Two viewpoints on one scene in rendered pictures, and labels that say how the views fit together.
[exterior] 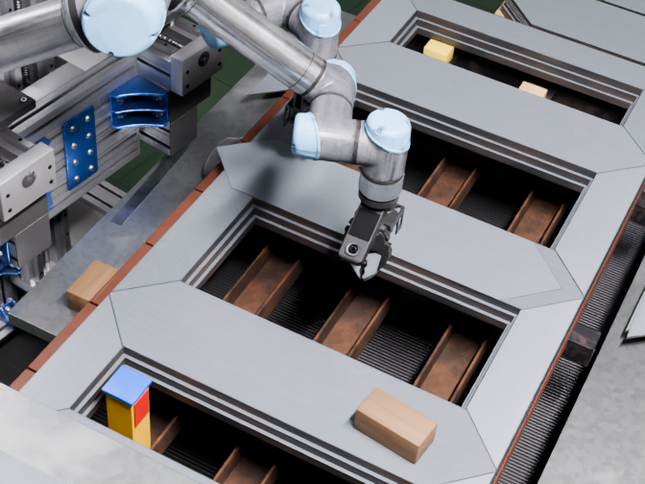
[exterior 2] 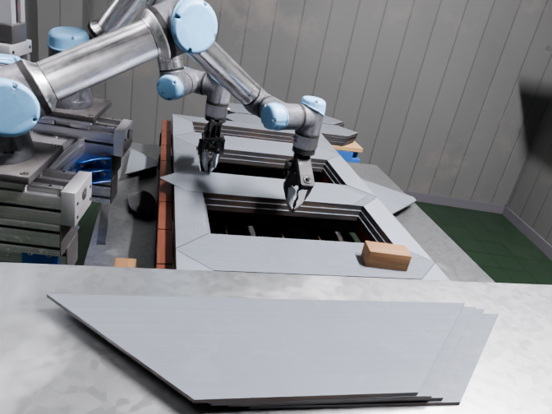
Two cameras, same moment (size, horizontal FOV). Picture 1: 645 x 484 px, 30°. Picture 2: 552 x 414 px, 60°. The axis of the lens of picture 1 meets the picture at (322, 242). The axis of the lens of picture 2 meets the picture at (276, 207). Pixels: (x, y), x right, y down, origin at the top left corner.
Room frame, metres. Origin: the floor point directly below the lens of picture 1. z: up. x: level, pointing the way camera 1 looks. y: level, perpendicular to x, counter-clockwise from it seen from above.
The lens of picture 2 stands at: (0.49, 0.85, 1.51)
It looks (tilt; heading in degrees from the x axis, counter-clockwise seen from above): 25 degrees down; 321
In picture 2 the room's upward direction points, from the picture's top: 11 degrees clockwise
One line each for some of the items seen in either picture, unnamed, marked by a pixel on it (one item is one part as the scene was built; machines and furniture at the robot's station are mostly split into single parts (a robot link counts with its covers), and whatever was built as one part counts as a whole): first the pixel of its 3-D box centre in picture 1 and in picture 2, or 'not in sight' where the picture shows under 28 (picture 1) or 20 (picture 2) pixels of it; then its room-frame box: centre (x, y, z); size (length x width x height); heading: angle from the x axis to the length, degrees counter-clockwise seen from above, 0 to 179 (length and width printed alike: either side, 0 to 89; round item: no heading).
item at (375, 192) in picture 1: (379, 180); (304, 141); (1.56, -0.08, 1.10); 0.08 x 0.08 x 0.05
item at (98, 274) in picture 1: (94, 288); (124, 274); (1.59, 0.43, 0.71); 0.10 x 0.06 x 0.05; 158
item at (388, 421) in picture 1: (394, 424); (385, 255); (1.20, -0.15, 0.89); 0.12 x 0.06 x 0.05; 60
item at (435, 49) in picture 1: (438, 53); not in sight; (2.39, -0.22, 0.79); 0.06 x 0.05 x 0.04; 67
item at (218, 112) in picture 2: not in sight; (217, 110); (1.87, 0.05, 1.10); 0.08 x 0.08 x 0.05
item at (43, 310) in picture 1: (224, 153); (130, 204); (2.09, 0.24, 0.67); 1.30 x 0.20 x 0.03; 157
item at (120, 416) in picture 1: (129, 424); not in sight; (1.23, 0.29, 0.78); 0.05 x 0.05 x 0.19; 67
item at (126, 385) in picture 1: (127, 388); not in sight; (1.23, 0.29, 0.88); 0.06 x 0.06 x 0.02; 67
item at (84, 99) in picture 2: not in sight; (68, 88); (2.13, 0.45, 1.09); 0.15 x 0.15 x 0.10
